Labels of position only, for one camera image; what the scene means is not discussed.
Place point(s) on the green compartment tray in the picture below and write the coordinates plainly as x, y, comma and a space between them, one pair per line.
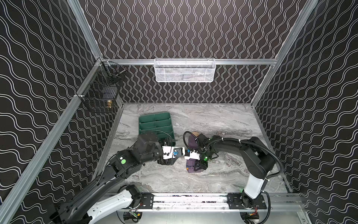
160, 124

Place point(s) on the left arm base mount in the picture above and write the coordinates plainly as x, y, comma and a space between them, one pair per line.
142, 201

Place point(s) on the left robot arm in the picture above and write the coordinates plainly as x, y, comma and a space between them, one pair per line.
88, 207

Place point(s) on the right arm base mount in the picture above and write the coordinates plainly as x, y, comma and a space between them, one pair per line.
236, 201

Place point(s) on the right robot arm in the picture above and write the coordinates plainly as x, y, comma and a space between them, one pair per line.
257, 158

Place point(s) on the white wire basket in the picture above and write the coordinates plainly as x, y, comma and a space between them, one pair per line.
184, 70

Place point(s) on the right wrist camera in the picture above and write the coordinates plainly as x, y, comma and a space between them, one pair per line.
191, 155

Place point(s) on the aluminium front rail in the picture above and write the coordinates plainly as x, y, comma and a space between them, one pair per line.
166, 202

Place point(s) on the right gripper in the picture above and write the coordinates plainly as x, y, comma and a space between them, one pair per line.
200, 161

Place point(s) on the purple striped sock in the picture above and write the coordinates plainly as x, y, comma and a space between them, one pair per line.
193, 166

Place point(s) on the black wire basket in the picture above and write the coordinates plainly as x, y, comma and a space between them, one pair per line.
104, 86

